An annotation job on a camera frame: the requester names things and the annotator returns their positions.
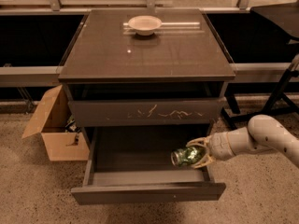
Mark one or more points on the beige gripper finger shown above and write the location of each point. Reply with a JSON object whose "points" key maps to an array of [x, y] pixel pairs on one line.
{"points": [[202, 161], [201, 142]]}

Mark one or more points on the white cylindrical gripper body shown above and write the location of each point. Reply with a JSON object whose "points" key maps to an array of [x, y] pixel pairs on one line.
{"points": [[218, 146]]}

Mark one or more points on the crushed green soda can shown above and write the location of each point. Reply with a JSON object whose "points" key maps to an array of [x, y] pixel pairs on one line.
{"points": [[187, 156]]}

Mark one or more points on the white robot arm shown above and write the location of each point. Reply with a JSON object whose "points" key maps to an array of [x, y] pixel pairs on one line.
{"points": [[263, 134]]}

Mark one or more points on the dark grey drawer cabinet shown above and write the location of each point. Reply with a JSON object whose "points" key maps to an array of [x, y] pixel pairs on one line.
{"points": [[109, 61]]}

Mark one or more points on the open grey middle drawer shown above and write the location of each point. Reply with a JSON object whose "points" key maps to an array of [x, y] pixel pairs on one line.
{"points": [[132, 164]]}

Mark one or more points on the scratched grey top drawer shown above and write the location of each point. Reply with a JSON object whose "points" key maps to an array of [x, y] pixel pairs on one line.
{"points": [[145, 112]]}

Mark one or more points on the black rolling stand base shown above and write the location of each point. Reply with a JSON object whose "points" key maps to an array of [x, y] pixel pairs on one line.
{"points": [[277, 94]]}

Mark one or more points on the white bowl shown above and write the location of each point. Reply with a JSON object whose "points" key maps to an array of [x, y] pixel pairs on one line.
{"points": [[145, 25]]}

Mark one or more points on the open cardboard box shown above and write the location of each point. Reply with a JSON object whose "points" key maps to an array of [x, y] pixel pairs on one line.
{"points": [[50, 120]]}

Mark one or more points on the dark table at right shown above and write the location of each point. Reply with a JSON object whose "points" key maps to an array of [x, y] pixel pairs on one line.
{"points": [[285, 16]]}

